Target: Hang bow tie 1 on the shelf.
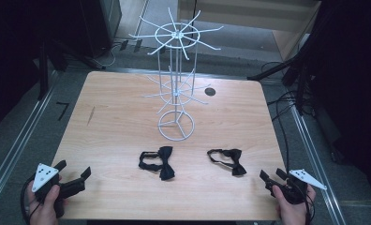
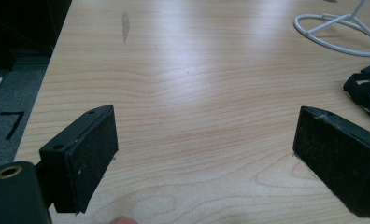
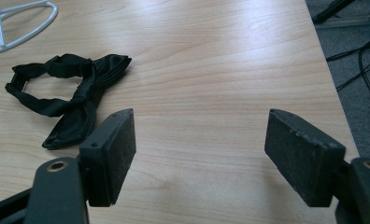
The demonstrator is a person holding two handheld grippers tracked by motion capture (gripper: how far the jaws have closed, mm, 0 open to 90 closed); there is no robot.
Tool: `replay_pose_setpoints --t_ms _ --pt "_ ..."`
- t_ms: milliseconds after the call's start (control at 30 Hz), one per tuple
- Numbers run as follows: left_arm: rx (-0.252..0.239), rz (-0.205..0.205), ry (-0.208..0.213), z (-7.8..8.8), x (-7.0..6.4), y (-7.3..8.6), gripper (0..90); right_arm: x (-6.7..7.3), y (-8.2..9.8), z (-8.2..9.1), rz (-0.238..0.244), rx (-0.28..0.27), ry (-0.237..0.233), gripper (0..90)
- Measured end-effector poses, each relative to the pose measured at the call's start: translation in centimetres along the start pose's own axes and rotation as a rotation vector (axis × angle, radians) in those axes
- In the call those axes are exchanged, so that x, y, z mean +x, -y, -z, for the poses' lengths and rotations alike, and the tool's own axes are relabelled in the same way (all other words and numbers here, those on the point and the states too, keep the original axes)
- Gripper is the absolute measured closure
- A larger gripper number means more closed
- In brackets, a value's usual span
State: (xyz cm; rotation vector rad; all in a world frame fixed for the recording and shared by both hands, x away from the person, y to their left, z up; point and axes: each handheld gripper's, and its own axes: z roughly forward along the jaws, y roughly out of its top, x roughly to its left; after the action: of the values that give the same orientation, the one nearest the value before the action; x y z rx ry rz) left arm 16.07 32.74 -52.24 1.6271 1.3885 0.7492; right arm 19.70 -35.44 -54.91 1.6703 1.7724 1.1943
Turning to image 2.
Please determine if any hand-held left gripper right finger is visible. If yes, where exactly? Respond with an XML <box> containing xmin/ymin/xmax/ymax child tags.
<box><xmin>292</xmin><ymin>105</ymin><xmax>370</xmax><ymax>218</ymax></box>

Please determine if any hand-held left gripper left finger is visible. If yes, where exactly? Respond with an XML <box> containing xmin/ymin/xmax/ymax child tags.
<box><xmin>38</xmin><ymin>104</ymin><xmax>120</xmax><ymax>215</ymax></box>

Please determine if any black strappy cloth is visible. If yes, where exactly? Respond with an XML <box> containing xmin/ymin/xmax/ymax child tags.
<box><xmin>342</xmin><ymin>61</ymin><xmax>370</xmax><ymax>123</ymax></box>

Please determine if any white wire rack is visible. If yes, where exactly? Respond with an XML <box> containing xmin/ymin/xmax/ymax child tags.
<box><xmin>292</xmin><ymin>0</ymin><xmax>370</xmax><ymax>58</ymax></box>

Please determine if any dark cabinet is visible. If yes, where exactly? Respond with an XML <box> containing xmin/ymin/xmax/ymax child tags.
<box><xmin>0</xmin><ymin>0</ymin><xmax>73</xmax><ymax>70</ymax></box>

